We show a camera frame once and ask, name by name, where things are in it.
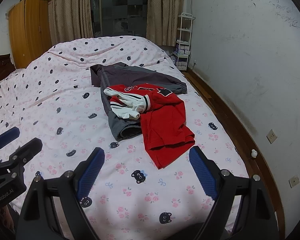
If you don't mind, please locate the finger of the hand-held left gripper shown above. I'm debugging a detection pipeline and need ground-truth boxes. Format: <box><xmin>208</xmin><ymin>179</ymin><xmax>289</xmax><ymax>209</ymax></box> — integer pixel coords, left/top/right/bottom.
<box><xmin>0</xmin><ymin>127</ymin><xmax>21</xmax><ymax>155</ymax></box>
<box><xmin>0</xmin><ymin>137</ymin><xmax>43</xmax><ymax>180</ymax></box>

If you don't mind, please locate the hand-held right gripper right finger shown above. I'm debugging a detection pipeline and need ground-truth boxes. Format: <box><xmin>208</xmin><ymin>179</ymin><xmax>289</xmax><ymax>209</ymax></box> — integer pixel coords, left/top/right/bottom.
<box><xmin>189</xmin><ymin>146</ymin><xmax>278</xmax><ymax>240</ymax></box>

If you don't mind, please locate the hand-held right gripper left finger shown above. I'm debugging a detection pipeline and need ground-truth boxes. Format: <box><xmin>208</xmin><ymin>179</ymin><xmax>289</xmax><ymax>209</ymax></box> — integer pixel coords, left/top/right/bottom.
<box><xmin>16</xmin><ymin>147</ymin><xmax>105</xmax><ymax>240</ymax></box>

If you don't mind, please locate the red basketball jersey shirt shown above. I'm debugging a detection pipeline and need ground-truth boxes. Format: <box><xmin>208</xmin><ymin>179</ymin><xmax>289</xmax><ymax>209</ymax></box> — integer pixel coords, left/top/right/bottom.
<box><xmin>104</xmin><ymin>83</ymin><xmax>196</xmax><ymax>170</ymax></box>

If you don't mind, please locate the pink cat print blanket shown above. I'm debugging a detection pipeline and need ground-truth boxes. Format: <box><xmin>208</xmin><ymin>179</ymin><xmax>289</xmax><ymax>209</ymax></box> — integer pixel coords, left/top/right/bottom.
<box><xmin>0</xmin><ymin>35</ymin><xmax>249</xmax><ymax>240</ymax></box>

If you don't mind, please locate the dark wooden headboard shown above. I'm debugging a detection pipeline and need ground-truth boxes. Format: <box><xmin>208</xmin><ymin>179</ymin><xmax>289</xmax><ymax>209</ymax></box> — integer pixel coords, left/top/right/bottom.
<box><xmin>0</xmin><ymin>54</ymin><xmax>17</xmax><ymax>83</ymax></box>

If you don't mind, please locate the grey jacket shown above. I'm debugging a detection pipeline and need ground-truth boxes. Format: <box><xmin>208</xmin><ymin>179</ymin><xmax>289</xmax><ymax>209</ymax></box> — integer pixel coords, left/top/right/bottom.
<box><xmin>90</xmin><ymin>62</ymin><xmax>188</xmax><ymax>142</ymax></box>

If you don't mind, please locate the wooden wardrobe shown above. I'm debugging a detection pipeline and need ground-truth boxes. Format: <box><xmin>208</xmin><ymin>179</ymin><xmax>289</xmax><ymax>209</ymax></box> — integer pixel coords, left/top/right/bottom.
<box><xmin>9</xmin><ymin>0</ymin><xmax>53</xmax><ymax>69</ymax></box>

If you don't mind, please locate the stack of white boxes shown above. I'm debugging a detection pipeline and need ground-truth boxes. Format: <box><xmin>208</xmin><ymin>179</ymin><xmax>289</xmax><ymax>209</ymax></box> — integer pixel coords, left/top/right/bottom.
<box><xmin>175</xmin><ymin>40</ymin><xmax>190</xmax><ymax>69</ymax></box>

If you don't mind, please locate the beige curtain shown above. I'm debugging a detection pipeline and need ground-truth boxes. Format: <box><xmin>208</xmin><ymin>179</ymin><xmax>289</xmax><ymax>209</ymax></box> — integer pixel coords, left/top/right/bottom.
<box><xmin>146</xmin><ymin>0</ymin><xmax>187</xmax><ymax>47</ymax></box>
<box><xmin>32</xmin><ymin>0</ymin><xmax>93</xmax><ymax>46</ymax></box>

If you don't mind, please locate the white shelf rack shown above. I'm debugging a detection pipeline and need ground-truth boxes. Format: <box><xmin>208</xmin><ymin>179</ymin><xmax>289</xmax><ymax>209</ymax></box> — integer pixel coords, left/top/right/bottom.
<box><xmin>172</xmin><ymin>12</ymin><xmax>196</xmax><ymax>70</ymax></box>

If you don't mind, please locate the dark glass window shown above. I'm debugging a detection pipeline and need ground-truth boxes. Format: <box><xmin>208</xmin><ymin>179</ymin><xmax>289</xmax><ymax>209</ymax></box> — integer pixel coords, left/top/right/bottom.
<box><xmin>90</xmin><ymin>0</ymin><xmax>148</xmax><ymax>38</ymax></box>

